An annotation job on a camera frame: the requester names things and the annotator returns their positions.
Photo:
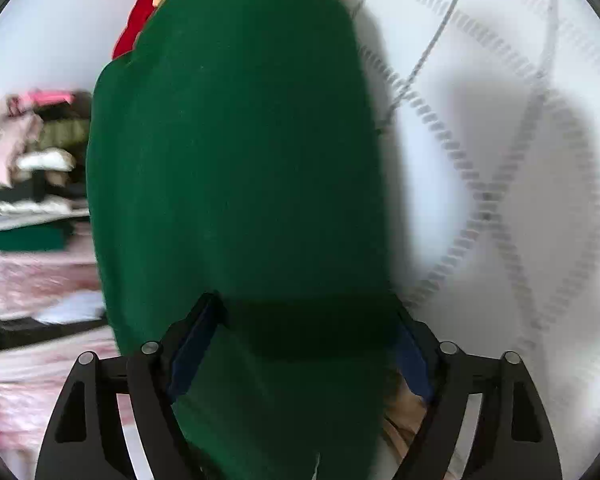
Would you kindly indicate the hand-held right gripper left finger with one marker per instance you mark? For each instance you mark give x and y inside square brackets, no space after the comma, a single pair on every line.
[192,355]

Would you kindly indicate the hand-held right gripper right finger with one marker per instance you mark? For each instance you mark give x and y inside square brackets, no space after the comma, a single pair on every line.
[415,365]

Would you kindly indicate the green and white varsity jacket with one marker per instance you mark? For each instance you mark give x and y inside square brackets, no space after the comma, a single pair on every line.
[240,160]

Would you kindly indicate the pink patterned cover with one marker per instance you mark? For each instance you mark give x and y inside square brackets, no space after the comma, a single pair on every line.
[30,385]

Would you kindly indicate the white diamond pattern cloth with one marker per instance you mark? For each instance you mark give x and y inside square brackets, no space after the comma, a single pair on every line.
[480,110]

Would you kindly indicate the red floral blanket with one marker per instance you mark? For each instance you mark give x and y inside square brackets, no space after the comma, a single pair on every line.
[135,25]

